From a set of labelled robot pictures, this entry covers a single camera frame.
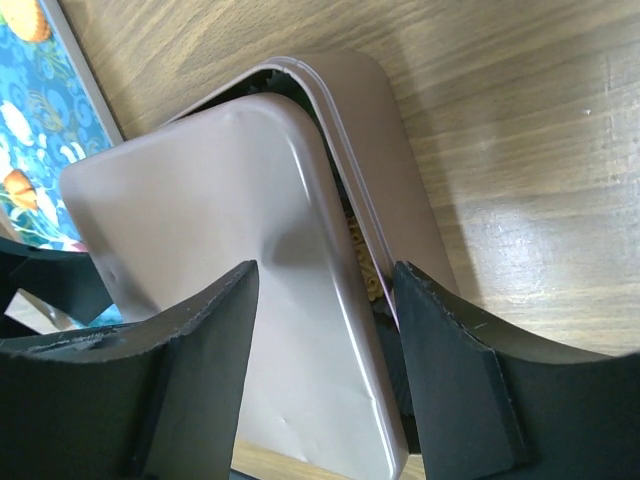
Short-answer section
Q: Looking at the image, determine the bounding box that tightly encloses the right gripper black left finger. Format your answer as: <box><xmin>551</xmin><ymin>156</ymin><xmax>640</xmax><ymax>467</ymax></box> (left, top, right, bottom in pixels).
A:
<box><xmin>1</xmin><ymin>260</ymin><xmax>259</xmax><ymax>479</ymax></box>

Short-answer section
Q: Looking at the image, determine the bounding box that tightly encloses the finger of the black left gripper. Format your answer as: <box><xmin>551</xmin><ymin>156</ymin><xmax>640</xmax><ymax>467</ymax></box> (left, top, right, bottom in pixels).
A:
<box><xmin>1</xmin><ymin>238</ymin><xmax>113</xmax><ymax>338</ymax></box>

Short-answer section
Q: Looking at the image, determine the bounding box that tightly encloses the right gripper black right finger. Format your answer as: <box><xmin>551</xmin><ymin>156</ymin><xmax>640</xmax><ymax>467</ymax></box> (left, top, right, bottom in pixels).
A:
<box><xmin>393</xmin><ymin>262</ymin><xmax>639</xmax><ymax>479</ymax></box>

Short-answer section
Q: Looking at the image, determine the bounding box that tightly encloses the brown tin lid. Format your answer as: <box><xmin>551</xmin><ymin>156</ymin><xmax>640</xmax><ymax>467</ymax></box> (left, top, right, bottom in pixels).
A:
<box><xmin>60</xmin><ymin>93</ymin><xmax>408</xmax><ymax>479</ymax></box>

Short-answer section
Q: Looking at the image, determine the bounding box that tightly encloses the tan dotted round cookie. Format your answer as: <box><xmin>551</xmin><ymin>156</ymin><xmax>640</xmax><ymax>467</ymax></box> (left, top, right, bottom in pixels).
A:
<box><xmin>347</xmin><ymin>215</ymin><xmax>384</xmax><ymax>302</ymax></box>

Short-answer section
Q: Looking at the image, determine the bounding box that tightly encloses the orange flower cookie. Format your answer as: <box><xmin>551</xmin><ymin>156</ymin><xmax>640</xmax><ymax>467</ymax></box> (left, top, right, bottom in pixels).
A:
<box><xmin>3</xmin><ymin>169</ymin><xmax>38</xmax><ymax>211</ymax></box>

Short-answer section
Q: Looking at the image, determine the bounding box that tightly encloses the teal floral tray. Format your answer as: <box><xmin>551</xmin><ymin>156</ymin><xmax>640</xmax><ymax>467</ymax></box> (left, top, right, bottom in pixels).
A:
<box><xmin>1</xmin><ymin>1</ymin><xmax>123</xmax><ymax>328</ymax></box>

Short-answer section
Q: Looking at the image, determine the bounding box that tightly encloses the tan dotted cookie top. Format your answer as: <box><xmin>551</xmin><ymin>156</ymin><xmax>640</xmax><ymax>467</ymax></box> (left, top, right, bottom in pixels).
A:
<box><xmin>1</xmin><ymin>0</ymin><xmax>51</xmax><ymax>43</ymax></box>

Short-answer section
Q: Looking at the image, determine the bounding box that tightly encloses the brown cookie tin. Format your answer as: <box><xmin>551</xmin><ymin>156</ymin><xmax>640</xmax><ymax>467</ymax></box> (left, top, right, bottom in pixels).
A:
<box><xmin>173</xmin><ymin>51</ymin><xmax>458</xmax><ymax>310</ymax></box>

